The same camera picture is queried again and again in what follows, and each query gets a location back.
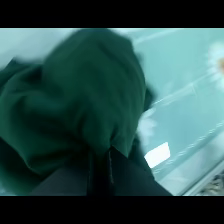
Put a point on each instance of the dark green garment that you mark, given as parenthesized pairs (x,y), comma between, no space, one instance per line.
(83,100)

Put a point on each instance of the silver frame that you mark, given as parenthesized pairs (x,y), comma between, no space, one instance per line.
(210,185)

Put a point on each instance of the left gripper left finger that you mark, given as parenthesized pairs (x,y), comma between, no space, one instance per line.
(71,181)

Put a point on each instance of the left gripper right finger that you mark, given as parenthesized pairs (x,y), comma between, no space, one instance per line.
(133,180)

